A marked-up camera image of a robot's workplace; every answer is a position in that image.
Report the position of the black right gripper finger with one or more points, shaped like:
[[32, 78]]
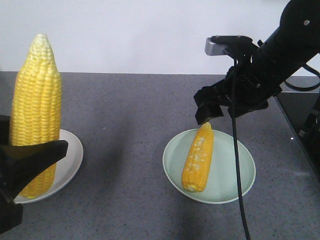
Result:
[[209, 96], [206, 112]]

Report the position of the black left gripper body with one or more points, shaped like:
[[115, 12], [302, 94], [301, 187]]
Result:
[[11, 214]]

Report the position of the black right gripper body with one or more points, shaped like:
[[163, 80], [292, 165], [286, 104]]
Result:
[[248, 86]]

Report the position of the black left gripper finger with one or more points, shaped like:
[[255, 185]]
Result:
[[19, 165]]

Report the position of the white round plate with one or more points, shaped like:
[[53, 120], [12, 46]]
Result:
[[66, 168]]

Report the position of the bright yellow corn cob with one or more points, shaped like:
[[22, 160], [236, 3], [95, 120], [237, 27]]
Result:
[[37, 98]]

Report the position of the yellow corn cob with spots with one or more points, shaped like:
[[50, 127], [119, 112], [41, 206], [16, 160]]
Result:
[[197, 165]]

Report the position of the green round plate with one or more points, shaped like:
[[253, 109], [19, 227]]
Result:
[[221, 187]]

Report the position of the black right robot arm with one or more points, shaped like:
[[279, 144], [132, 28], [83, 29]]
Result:
[[292, 44]]

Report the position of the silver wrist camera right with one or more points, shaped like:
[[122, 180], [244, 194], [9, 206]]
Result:
[[231, 45]]

